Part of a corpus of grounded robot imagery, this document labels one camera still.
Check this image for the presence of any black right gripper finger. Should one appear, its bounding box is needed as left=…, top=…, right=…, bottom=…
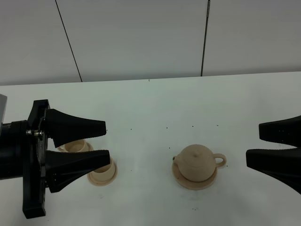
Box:
left=246, top=148, right=301, bottom=193
left=259, top=116, right=301, bottom=147

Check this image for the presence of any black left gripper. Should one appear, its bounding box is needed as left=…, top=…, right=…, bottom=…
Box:
left=23, top=99, right=110, bottom=219

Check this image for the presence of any tan ceramic teapot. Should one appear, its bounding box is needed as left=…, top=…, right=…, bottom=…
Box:
left=173, top=144, right=227, bottom=182

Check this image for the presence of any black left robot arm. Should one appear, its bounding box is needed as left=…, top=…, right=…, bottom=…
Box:
left=0, top=100, right=110, bottom=219

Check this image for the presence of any tan teapot saucer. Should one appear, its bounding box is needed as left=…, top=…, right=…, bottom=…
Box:
left=172, top=163, right=218, bottom=191

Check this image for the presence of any tan far teacup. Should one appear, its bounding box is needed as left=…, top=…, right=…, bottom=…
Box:
left=57, top=139, right=89, bottom=153

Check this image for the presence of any tan teacup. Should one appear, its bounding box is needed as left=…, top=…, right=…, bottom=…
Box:
left=57, top=139, right=89, bottom=153
left=92, top=158, right=116, bottom=182

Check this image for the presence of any tan far cup saucer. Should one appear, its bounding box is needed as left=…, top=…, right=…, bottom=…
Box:
left=87, top=143, right=94, bottom=151

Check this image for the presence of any tan cup saucer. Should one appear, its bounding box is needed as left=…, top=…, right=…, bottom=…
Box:
left=87, top=164, right=118, bottom=186
left=87, top=143, right=94, bottom=151

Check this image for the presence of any tan near cup saucer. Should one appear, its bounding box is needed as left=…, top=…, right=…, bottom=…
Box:
left=87, top=164, right=118, bottom=186

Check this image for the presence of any tan near teacup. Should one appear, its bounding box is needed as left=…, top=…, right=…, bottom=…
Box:
left=92, top=158, right=116, bottom=182

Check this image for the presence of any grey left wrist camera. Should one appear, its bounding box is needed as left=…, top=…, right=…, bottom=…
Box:
left=0, top=94, right=7, bottom=124

